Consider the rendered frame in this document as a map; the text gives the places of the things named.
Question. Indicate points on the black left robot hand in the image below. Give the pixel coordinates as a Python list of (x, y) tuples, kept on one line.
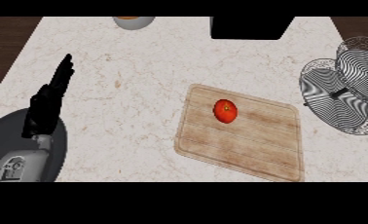
[(45, 103)]

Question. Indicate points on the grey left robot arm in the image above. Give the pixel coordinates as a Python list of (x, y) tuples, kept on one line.
[(26, 164)]

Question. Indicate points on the wooden cutting board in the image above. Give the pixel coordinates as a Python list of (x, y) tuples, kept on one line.
[(241, 133)]

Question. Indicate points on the grey cup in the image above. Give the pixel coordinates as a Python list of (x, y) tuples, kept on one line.
[(134, 22)]

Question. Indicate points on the red tomato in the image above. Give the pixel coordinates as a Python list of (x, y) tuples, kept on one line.
[(225, 111)]

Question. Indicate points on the black appliance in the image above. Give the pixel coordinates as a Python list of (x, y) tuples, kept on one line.
[(249, 27)]

